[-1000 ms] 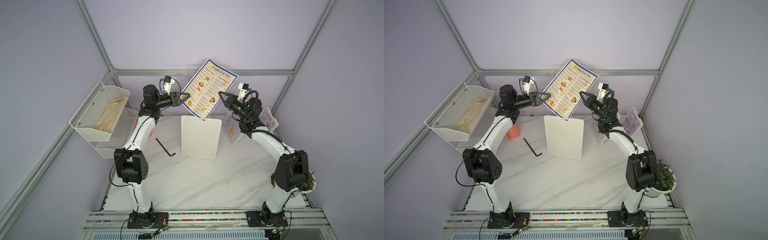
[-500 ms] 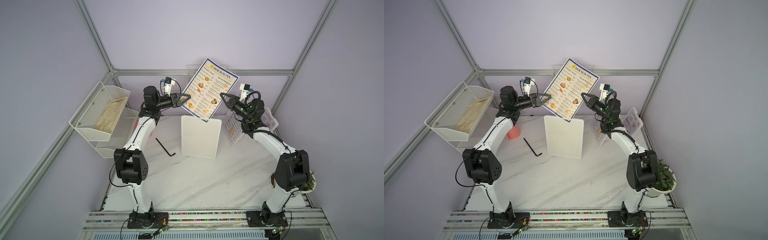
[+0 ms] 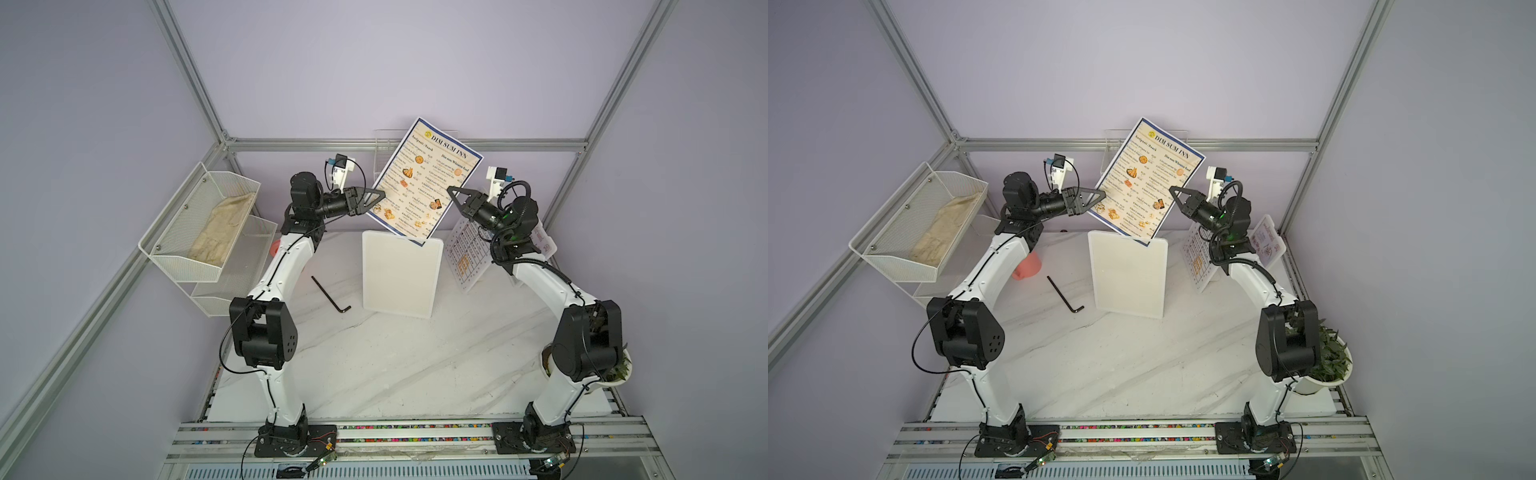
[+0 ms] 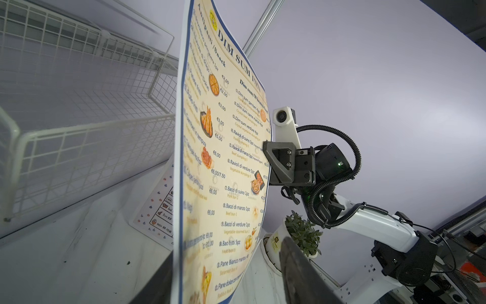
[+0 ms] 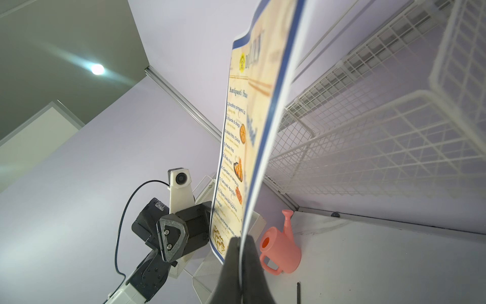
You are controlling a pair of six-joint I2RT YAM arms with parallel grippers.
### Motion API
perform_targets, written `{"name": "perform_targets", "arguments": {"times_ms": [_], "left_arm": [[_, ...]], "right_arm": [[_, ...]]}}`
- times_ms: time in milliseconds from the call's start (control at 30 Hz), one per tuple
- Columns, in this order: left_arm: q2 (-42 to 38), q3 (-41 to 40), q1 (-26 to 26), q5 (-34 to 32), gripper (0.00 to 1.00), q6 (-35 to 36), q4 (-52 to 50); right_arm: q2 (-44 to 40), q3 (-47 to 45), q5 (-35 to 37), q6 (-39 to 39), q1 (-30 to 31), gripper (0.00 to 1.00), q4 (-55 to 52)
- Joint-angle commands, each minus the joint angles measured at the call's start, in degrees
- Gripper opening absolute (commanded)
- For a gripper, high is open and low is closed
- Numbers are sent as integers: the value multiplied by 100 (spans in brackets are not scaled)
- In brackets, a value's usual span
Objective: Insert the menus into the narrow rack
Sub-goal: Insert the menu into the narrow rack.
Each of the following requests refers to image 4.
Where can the potted green plant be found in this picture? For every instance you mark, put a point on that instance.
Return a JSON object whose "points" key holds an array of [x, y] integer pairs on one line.
{"points": [[301, 231]]}

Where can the white wire wall basket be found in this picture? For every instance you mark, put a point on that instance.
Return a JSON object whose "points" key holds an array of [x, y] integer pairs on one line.
{"points": [[81, 107]]}

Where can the dotted table price menu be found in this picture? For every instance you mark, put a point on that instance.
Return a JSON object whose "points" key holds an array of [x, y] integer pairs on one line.
{"points": [[161, 209]]}

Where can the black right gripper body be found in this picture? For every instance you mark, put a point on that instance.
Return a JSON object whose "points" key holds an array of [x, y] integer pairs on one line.
{"points": [[305, 168]]}

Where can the large dim sum menu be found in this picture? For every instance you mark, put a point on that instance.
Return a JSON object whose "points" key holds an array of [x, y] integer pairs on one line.
{"points": [[221, 174]]}

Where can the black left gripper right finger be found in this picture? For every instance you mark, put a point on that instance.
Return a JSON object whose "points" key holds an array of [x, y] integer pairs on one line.
{"points": [[302, 283]]}

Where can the large white board front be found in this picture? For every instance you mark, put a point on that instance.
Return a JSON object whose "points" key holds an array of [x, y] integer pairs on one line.
{"points": [[155, 212]]}

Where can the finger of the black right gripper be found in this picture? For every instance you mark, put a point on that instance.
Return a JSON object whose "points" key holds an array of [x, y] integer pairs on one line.
{"points": [[282, 158]]}

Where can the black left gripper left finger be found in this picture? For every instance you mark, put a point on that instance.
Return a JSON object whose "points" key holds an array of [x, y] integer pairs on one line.
{"points": [[159, 287]]}

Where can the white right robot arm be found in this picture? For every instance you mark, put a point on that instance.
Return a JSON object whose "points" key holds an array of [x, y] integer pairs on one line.
{"points": [[401, 255]]}

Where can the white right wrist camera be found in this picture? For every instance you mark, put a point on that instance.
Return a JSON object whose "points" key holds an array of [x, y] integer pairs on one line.
{"points": [[285, 127]]}

